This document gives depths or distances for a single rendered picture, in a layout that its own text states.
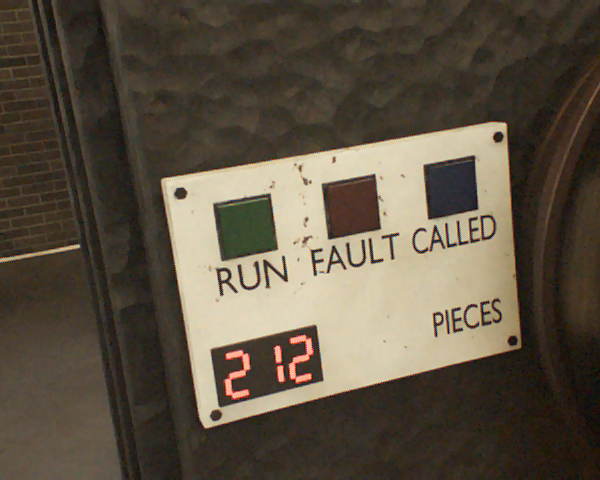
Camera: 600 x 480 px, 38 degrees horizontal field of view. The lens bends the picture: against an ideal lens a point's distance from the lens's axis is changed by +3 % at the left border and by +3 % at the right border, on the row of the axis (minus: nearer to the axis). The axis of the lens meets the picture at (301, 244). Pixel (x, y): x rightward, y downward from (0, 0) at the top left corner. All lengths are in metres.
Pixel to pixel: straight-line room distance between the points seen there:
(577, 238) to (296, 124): 0.21
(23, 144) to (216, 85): 5.97
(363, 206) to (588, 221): 0.15
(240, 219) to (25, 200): 6.03
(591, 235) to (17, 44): 6.08
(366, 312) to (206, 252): 0.13
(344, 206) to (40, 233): 6.07
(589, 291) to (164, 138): 0.30
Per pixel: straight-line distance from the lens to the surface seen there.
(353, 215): 0.61
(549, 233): 0.61
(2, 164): 6.56
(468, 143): 0.65
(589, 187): 0.59
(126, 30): 0.59
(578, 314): 0.60
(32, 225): 6.62
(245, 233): 0.58
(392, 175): 0.62
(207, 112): 0.59
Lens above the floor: 1.32
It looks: 14 degrees down
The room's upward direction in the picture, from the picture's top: 7 degrees counter-clockwise
